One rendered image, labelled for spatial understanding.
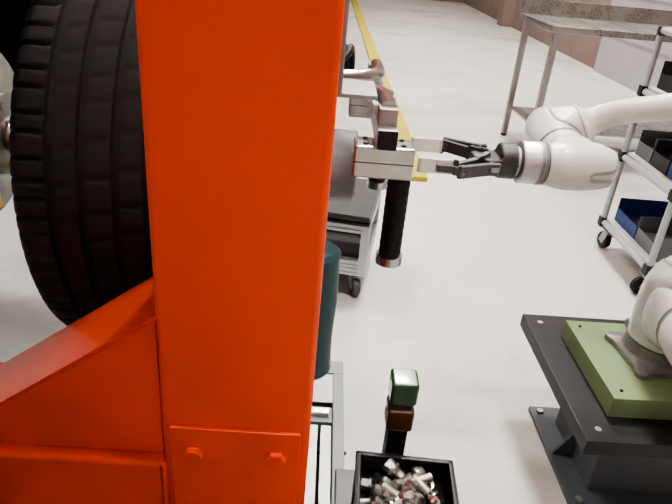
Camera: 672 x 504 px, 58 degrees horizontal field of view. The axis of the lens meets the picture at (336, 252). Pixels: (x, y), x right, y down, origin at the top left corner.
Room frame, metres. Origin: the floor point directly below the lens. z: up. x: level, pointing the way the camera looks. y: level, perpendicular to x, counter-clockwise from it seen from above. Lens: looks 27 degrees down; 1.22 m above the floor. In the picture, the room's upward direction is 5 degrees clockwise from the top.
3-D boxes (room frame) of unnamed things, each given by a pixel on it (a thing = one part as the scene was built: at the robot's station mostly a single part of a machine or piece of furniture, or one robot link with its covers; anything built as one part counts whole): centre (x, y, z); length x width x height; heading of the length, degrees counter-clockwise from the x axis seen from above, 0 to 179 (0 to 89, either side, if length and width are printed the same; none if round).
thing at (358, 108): (1.23, -0.04, 0.93); 0.09 x 0.05 x 0.05; 92
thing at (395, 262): (0.89, -0.09, 0.83); 0.04 x 0.04 x 0.16
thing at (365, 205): (2.20, 0.04, 0.17); 0.43 x 0.36 x 0.34; 172
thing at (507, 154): (1.23, -0.31, 0.83); 0.09 x 0.08 x 0.07; 92
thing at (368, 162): (0.89, -0.06, 0.93); 0.09 x 0.05 x 0.05; 92
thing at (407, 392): (0.71, -0.12, 0.64); 0.04 x 0.04 x 0.04; 2
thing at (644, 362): (1.28, -0.81, 0.38); 0.22 x 0.18 x 0.06; 8
